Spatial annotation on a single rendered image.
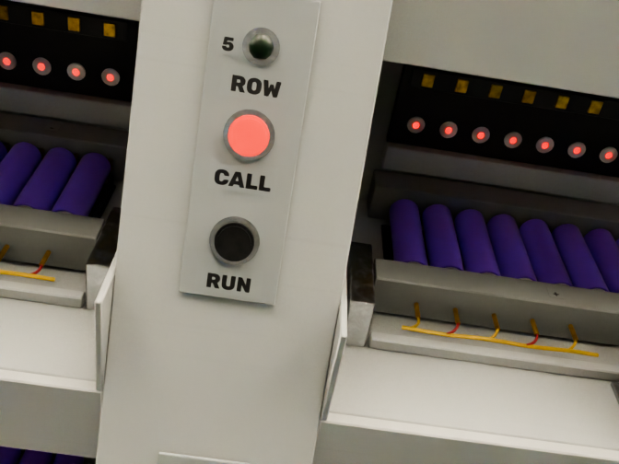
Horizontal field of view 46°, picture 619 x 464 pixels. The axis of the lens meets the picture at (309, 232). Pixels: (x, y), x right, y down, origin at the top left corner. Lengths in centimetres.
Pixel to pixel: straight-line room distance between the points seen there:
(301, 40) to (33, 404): 19
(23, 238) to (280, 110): 16
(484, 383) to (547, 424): 3
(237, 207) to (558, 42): 14
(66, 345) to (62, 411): 3
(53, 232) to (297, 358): 14
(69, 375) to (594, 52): 26
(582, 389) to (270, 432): 16
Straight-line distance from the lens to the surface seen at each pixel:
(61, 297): 37
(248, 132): 29
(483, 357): 38
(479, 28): 31
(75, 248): 38
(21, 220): 39
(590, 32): 32
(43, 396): 34
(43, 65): 48
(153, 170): 30
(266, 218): 30
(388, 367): 36
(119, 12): 32
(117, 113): 47
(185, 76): 29
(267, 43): 29
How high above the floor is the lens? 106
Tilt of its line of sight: 13 degrees down
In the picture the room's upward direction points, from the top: 9 degrees clockwise
